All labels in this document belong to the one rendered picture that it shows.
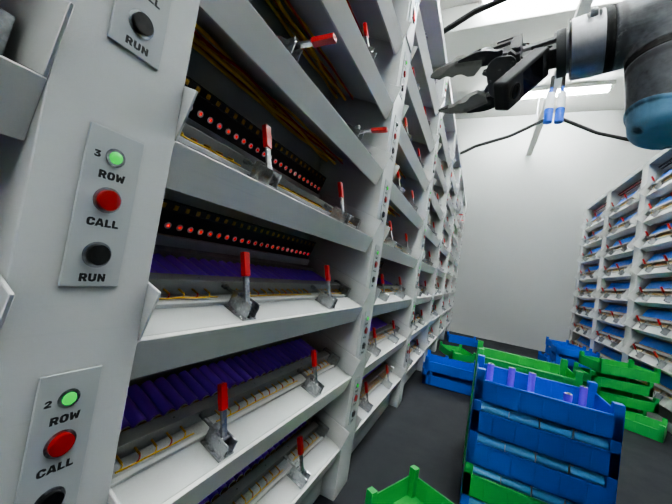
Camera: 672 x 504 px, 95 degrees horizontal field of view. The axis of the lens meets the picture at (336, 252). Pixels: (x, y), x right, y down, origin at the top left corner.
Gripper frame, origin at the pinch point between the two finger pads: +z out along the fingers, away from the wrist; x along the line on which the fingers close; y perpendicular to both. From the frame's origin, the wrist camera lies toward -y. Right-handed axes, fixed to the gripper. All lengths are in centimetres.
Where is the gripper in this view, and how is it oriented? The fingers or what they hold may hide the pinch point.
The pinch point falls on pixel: (440, 94)
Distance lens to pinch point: 71.5
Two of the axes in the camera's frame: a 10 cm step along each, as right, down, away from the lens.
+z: -8.1, -0.1, 5.9
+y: 4.0, -7.5, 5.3
